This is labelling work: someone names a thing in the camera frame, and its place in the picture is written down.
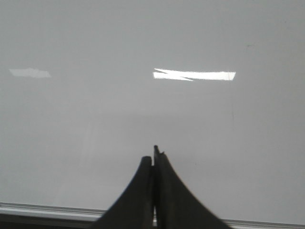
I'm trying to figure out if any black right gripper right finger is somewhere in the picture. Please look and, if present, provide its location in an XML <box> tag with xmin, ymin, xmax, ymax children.
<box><xmin>154</xmin><ymin>145</ymin><xmax>230</xmax><ymax>229</ymax></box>

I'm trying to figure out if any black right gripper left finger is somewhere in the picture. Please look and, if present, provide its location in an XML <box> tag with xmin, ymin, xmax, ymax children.
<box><xmin>90</xmin><ymin>156</ymin><xmax>153</xmax><ymax>229</ymax></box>

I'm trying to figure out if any white whiteboard with aluminium frame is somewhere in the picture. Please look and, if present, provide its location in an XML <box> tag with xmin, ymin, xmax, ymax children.
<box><xmin>0</xmin><ymin>0</ymin><xmax>305</xmax><ymax>224</ymax></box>

